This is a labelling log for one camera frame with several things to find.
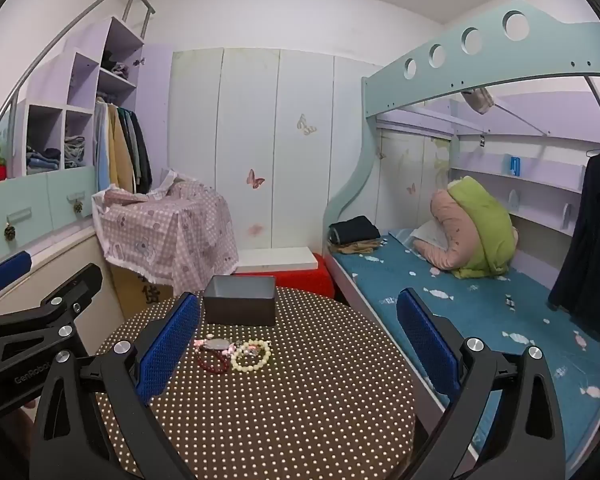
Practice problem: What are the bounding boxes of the folded grey clothes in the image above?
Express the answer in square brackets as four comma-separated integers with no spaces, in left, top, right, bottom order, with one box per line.
[63,135,89,169]

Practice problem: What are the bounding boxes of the blue printed bed sheet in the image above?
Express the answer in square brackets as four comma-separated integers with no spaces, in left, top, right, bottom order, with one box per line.
[330,227,600,442]

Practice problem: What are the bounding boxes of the purple bed shelf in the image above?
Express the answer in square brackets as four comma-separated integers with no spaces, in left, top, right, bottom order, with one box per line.
[449,151,587,235]

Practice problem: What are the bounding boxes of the black hanging garment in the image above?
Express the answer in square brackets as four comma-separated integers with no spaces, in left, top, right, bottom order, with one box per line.
[547,141,600,342]

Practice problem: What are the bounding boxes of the pink quilt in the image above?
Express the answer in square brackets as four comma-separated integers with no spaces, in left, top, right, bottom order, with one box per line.
[412,190,519,272]

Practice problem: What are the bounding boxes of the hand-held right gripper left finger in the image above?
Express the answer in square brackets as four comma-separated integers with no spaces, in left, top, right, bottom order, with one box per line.
[30,290,202,480]

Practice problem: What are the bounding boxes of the purple stair shelf cabinet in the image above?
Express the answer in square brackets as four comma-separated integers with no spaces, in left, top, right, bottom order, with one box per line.
[9,16,174,197]

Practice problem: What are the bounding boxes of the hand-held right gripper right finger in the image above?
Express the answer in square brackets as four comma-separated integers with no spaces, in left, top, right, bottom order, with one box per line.
[396,287,568,480]

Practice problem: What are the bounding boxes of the light blue hanging garment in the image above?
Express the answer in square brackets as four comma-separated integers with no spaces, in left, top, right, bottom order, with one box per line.
[93,99,112,194]

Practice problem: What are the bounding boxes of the dark folded clothes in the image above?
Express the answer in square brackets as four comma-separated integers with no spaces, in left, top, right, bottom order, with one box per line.
[328,215,382,245]

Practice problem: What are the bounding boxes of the red bead bracelet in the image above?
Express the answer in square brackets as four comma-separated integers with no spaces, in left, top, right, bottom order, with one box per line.
[196,342,231,374]

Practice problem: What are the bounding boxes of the light blue bunk bed frame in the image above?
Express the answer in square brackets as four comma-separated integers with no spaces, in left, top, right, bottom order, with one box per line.
[324,0,600,480]

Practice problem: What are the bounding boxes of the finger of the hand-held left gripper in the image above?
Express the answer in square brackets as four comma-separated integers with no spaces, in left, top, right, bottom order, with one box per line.
[0,251,33,311]
[0,262,104,350]

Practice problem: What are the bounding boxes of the cardboard box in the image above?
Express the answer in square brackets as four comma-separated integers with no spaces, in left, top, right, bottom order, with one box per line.
[110,264,174,318]

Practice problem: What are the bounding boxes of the light blue drawer cabinet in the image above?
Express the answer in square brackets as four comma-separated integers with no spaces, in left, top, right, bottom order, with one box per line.
[0,165,99,262]

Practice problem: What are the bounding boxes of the white board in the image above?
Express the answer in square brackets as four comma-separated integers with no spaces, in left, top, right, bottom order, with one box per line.
[236,248,317,270]

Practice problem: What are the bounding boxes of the folded blue jeans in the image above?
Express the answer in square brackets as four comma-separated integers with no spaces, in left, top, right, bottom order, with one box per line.
[26,146,61,171]

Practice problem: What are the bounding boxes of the green quilt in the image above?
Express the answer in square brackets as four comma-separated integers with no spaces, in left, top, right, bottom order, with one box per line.
[447,176,514,280]

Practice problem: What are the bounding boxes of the beige hanging pouch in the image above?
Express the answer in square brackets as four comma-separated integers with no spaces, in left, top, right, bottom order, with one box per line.
[461,87,494,114]

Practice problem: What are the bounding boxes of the cream bead bracelet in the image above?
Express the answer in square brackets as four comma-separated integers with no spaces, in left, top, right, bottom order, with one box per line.
[230,340,273,373]

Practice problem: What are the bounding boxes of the pink checked cloth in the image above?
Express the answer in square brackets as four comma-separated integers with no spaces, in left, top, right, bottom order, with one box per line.
[91,167,240,297]

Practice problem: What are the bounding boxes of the grey metal box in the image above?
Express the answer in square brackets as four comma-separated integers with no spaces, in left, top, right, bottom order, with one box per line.
[202,275,277,327]

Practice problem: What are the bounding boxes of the green hanging garment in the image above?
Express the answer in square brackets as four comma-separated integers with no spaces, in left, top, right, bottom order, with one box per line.
[117,107,144,189]

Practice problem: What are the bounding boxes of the yellow hanging garment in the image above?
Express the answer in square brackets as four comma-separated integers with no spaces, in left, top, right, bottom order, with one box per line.
[107,102,136,194]

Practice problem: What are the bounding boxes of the brown polka-dot tablecloth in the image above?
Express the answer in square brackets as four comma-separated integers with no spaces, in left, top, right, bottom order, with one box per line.
[95,287,419,480]

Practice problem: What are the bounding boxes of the white wardrobe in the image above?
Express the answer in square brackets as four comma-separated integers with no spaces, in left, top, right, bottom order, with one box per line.
[169,47,387,267]

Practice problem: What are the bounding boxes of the beige cabinet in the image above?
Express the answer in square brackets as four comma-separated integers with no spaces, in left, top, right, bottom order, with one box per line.
[0,231,127,322]

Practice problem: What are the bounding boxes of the grey metal handrail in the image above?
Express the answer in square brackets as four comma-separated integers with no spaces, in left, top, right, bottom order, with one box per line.
[0,0,156,134]

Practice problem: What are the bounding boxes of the black hanging jacket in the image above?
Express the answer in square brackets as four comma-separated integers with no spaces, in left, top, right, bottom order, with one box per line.
[130,112,154,194]

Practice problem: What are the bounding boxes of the tan scarf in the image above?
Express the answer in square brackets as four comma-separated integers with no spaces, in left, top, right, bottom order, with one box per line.
[330,239,389,255]

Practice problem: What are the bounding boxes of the white pillow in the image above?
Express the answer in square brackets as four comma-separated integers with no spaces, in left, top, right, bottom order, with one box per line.
[412,221,447,247]

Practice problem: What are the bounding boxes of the red stool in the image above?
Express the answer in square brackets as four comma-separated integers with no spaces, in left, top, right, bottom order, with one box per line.
[237,254,335,304]

